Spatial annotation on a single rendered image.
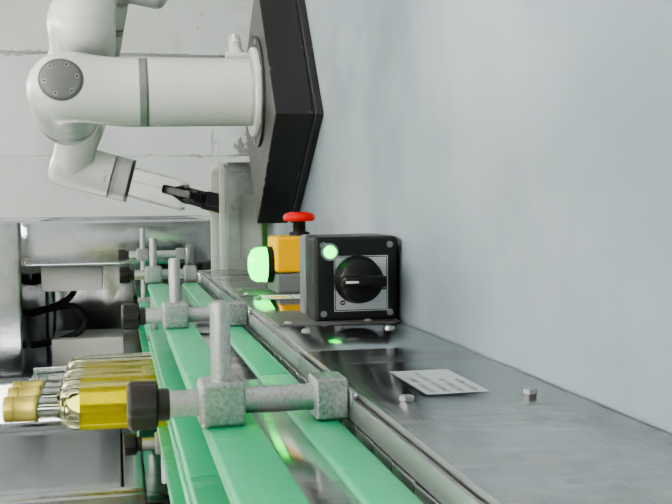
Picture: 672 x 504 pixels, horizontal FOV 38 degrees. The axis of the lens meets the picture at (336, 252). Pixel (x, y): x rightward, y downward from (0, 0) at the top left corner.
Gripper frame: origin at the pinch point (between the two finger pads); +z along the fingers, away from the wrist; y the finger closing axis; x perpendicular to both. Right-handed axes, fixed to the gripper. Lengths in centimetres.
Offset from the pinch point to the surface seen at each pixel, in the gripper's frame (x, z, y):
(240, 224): -2.7, 4.4, 7.0
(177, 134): 41, 5, -349
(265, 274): -9, 3, 55
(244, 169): 6.5, 2.7, 7.3
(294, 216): -1, 5, 55
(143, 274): -14.6, -9.5, 10.9
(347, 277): -6, 5, 89
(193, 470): -23, -6, 99
